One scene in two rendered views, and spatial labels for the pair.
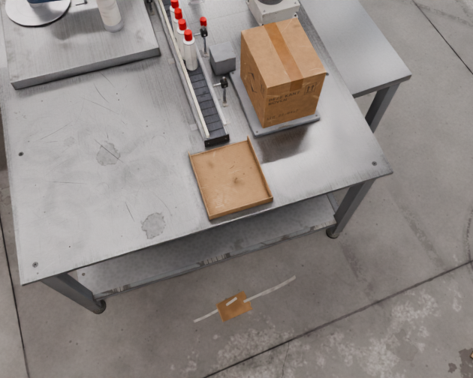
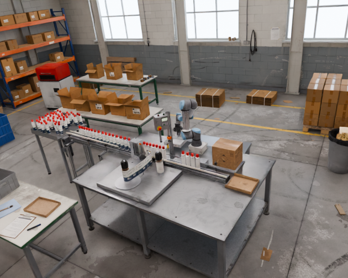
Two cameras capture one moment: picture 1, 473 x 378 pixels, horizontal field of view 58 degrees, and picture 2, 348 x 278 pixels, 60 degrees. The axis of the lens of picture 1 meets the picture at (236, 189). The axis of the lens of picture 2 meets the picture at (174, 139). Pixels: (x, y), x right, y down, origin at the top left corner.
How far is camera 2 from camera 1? 2.49 m
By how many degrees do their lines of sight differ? 43
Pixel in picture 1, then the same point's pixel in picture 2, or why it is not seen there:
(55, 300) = not seen: outside the picture
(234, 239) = (246, 226)
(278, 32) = (220, 142)
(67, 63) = (160, 188)
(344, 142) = (257, 162)
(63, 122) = (177, 203)
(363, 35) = not seen: hidden behind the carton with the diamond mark
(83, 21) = (149, 177)
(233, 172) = (241, 182)
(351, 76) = not seen: hidden behind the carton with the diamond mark
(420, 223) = (285, 194)
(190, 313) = (256, 268)
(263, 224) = (248, 217)
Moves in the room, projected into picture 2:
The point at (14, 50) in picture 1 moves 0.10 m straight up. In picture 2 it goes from (137, 195) to (136, 188)
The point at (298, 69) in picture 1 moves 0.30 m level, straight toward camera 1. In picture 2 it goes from (236, 144) to (252, 155)
